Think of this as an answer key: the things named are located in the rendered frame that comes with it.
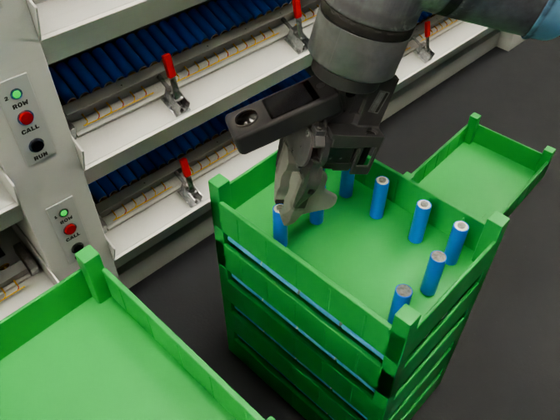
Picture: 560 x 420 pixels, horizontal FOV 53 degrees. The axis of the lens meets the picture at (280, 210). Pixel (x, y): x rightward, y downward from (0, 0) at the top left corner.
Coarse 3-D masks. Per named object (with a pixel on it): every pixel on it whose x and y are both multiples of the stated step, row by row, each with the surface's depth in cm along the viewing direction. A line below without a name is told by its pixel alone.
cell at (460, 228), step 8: (456, 224) 66; (464, 224) 66; (456, 232) 66; (464, 232) 66; (448, 240) 68; (456, 240) 67; (464, 240) 67; (448, 248) 68; (456, 248) 68; (448, 256) 69; (456, 256) 69; (448, 264) 70
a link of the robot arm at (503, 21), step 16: (464, 0) 47; (480, 0) 47; (496, 0) 47; (512, 0) 47; (528, 0) 47; (544, 0) 47; (448, 16) 50; (464, 16) 49; (480, 16) 49; (496, 16) 49; (512, 16) 48; (528, 16) 48; (544, 16) 48; (512, 32) 51; (528, 32) 50; (544, 32) 50
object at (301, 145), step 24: (360, 96) 58; (384, 96) 58; (336, 120) 59; (360, 120) 59; (288, 144) 63; (312, 144) 58; (336, 144) 58; (360, 144) 59; (336, 168) 62; (360, 168) 62
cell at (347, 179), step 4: (344, 172) 75; (348, 172) 75; (344, 176) 75; (348, 176) 75; (352, 176) 75; (344, 180) 76; (348, 180) 76; (352, 180) 76; (340, 184) 77; (344, 184) 76; (348, 184) 76; (352, 184) 77; (340, 188) 78; (344, 188) 77; (348, 188) 77; (352, 188) 78; (340, 192) 78; (344, 192) 77; (348, 192) 77; (344, 196) 78; (348, 196) 78
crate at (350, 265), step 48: (240, 192) 76; (336, 192) 79; (432, 192) 71; (240, 240) 72; (288, 240) 73; (336, 240) 73; (384, 240) 73; (432, 240) 73; (480, 240) 68; (336, 288) 61; (384, 288) 67; (384, 336) 59
